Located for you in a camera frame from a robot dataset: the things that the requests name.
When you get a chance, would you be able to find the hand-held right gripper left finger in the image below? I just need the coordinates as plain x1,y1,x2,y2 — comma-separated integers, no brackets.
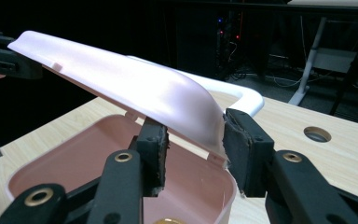
135,117,171,198

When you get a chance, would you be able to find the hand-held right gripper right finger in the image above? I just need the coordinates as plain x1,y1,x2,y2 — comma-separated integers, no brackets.
223,107,275,199

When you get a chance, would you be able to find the pink lunch box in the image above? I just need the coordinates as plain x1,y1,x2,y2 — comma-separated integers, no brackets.
5,30,266,224

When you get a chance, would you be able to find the white desk leg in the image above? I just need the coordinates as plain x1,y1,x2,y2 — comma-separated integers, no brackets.
287,17,328,107

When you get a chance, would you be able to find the dark computer tower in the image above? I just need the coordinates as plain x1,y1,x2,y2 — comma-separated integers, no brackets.
173,8,263,79

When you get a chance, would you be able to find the grey desk crossbar panel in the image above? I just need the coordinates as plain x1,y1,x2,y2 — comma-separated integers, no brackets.
311,48,358,75

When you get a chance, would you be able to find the white desk top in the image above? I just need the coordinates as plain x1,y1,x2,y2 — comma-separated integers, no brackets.
286,0,358,9

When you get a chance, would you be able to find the floor cables bundle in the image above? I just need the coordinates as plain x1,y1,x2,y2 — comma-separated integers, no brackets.
229,40,312,91

